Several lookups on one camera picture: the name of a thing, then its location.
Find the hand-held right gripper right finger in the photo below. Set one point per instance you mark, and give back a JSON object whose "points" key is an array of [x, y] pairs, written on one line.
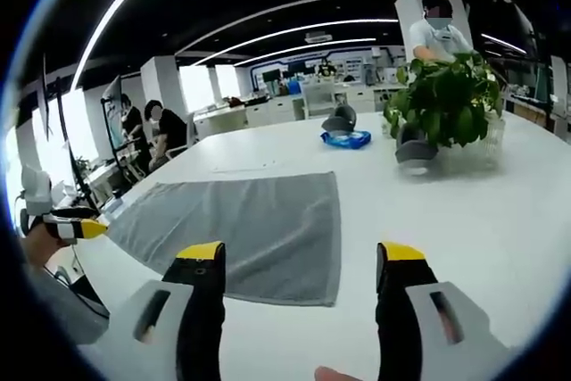
{"points": [[401, 318]]}

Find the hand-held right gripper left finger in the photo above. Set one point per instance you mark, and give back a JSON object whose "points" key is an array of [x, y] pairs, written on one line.
{"points": [[201, 318]]}

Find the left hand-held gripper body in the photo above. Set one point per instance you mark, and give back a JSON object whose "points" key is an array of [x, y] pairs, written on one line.
{"points": [[36, 191]]}

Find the grey towel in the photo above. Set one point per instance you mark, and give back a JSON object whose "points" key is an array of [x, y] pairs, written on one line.
{"points": [[250, 229]]}

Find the person's left hand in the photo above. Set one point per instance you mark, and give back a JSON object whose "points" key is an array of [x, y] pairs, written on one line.
{"points": [[40, 242]]}

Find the person's right hand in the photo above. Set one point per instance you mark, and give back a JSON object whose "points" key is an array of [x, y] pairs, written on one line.
{"points": [[332, 374]]}

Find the black tripod stand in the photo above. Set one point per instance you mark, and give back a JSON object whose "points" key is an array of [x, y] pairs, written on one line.
{"points": [[73, 149]]}

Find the white table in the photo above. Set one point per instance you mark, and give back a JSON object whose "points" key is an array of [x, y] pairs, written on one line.
{"points": [[446, 229]]}

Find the blue wipes packet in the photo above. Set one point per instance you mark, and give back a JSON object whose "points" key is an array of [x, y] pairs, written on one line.
{"points": [[345, 138]]}

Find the ceiling light strip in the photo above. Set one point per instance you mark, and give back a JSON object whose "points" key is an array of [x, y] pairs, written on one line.
{"points": [[303, 30], [285, 8], [111, 15], [308, 47]]}

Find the clear glass vase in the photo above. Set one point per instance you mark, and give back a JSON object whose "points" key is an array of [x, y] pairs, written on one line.
{"points": [[484, 144]]}

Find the white cabinet row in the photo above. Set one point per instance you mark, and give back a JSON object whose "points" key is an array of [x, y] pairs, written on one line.
{"points": [[272, 111]]}

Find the green potted plant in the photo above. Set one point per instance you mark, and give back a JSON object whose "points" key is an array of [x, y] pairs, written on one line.
{"points": [[446, 95]]}

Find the white chair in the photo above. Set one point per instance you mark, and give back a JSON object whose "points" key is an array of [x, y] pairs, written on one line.
{"points": [[317, 97]]}

